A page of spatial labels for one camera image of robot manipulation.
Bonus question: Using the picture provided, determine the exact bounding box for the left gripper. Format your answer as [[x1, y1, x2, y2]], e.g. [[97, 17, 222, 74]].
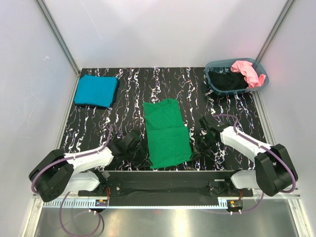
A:
[[125, 144, 153, 168]]

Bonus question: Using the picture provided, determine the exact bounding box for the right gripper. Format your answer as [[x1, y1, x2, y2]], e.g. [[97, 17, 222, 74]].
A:
[[190, 133, 217, 161]]

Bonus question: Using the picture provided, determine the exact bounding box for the green t-shirt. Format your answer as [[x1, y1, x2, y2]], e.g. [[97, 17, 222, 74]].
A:
[[143, 98, 192, 169]]

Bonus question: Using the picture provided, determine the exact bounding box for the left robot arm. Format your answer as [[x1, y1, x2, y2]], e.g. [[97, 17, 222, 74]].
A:
[[29, 132, 152, 202]]

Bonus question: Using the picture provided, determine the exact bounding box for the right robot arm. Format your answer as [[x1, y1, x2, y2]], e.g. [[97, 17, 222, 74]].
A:
[[190, 115, 298, 197]]

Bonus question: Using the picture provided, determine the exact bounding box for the black t-shirt in basket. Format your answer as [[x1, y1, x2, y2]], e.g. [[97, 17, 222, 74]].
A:
[[208, 71, 248, 91]]

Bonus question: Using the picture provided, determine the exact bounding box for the folded blue t-shirt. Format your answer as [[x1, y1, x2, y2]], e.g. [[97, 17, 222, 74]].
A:
[[74, 75, 119, 108]]

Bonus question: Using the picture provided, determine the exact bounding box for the blue plastic basket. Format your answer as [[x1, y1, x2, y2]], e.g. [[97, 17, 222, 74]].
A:
[[205, 58, 269, 95]]

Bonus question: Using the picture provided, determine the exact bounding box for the pink t-shirt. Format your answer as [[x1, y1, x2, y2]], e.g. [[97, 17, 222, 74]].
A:
[[231, 60, 266, 88]]

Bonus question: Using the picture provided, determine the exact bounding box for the slotted cable duct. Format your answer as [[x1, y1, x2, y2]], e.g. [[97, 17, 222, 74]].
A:
[[43, 197, 228, 209]]

